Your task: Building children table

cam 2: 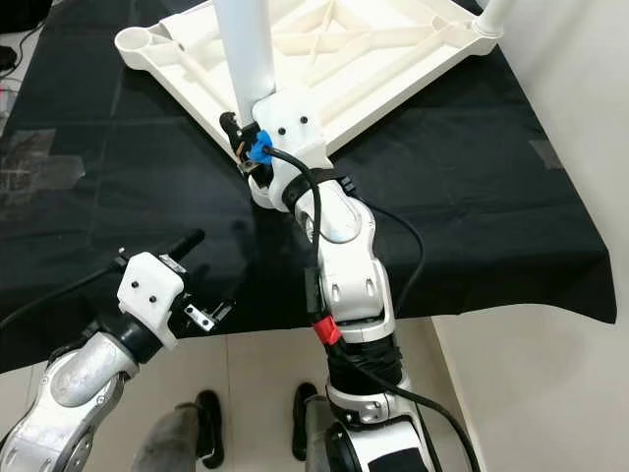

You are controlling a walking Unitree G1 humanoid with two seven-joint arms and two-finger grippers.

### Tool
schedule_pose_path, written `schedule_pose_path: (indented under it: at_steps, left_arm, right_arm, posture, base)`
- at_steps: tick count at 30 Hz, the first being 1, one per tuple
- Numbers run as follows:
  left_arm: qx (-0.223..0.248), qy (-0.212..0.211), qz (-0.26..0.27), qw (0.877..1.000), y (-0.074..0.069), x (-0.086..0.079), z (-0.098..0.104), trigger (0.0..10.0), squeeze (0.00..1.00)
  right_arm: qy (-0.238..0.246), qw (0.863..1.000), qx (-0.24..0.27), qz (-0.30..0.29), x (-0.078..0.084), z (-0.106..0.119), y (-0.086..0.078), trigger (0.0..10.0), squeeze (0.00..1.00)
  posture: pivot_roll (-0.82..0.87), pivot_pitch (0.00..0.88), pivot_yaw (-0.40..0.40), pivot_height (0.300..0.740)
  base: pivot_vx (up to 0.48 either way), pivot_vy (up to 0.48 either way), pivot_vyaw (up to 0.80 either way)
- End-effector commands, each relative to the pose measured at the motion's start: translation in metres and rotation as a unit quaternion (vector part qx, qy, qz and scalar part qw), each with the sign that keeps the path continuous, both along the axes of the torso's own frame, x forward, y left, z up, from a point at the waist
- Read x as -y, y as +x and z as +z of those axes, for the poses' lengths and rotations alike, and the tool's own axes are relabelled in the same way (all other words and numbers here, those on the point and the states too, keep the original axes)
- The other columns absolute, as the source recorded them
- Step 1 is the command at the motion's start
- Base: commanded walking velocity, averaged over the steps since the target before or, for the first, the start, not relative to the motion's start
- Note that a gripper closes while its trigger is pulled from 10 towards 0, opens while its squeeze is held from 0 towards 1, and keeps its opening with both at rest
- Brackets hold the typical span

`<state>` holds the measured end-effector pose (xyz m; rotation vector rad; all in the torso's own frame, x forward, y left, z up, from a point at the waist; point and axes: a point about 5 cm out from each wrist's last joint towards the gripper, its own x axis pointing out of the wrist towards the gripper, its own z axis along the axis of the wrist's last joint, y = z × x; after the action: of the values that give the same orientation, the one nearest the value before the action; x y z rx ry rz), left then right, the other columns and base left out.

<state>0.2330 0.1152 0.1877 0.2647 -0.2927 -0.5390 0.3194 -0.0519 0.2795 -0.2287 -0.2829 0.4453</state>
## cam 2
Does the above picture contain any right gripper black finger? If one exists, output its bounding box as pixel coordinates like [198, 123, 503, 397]
[221, 112, 252, 163]

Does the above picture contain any white plastic table leg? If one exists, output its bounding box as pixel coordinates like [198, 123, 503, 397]
[214, 0, 278, 209]
[472, 0, 518, 38]

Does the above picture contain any white plastic table top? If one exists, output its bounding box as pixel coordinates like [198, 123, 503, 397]
[115, 0, 502, 209]

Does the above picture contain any black tablecloth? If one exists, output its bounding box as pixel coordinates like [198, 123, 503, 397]
[0, 0, 618, 375]

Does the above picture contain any grey left robot foot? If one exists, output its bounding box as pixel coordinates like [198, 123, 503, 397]
[133, 393, 225, 472]

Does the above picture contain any grey robot foot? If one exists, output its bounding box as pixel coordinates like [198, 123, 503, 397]
[290, 383, 357, 472]
[133, 393, 225, 472]

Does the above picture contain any grey right robot foot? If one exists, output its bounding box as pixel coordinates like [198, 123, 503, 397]
[290, 383, 357, 472]

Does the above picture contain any black power adapter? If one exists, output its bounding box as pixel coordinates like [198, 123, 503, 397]
[0, 44, 22, 76]

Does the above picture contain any blue cable plug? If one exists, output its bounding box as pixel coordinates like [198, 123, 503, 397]
[249, 133, 274, 164]

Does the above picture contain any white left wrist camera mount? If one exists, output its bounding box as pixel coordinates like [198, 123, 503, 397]
[116, 252, 187, 351]

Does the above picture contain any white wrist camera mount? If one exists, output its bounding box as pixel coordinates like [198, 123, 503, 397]
[116, 252, 187, 351]
[251, 87, 330, 210]

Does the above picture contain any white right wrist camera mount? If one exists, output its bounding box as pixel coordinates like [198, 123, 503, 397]
[251, 87, 330, 210]

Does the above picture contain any red cable clip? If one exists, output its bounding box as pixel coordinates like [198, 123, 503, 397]
[313, 317, 343, 345]

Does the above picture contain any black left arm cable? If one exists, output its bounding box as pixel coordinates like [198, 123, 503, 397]
[0, 264, 129, 330]

